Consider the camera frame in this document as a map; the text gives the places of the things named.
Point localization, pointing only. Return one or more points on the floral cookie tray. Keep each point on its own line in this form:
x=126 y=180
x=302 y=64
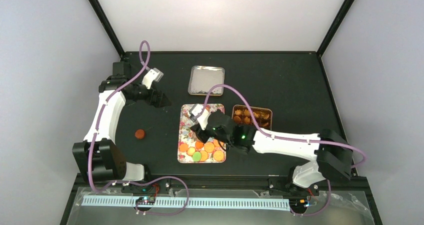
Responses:
x=212 y=151

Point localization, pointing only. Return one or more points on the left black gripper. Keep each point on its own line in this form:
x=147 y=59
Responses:
x=156 y=103

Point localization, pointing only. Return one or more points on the brown round chocolate cookie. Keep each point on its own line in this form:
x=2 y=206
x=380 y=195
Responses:
x=139 y=134

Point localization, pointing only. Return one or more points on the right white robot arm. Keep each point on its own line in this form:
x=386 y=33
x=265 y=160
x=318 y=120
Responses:
x=326 y=154

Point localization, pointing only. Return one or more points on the gold cookie tin box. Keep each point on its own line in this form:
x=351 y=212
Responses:
x=242 y=116

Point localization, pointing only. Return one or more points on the white slotted cable duct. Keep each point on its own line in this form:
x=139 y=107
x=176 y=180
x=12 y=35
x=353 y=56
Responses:
x=277 y=204

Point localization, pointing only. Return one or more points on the green sandwich cookie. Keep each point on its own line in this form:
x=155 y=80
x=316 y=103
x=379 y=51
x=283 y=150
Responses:
x=196 y=156

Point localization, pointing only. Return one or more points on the silver tin lid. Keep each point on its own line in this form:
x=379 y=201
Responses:
x=203 y=78

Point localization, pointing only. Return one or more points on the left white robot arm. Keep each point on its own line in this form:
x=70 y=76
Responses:
x=97 y=156

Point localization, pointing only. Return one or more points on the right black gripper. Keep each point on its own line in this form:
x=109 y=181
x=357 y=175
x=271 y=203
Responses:
x=202 y=137

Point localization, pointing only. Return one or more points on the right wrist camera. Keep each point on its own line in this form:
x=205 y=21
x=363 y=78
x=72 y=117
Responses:
x=197 y=110

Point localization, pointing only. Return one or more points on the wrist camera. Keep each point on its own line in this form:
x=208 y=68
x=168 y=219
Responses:
x=197 y=110
x=153 y=75

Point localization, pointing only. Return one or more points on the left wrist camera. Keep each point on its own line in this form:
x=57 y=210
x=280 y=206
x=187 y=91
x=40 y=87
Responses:
x=153 y=75

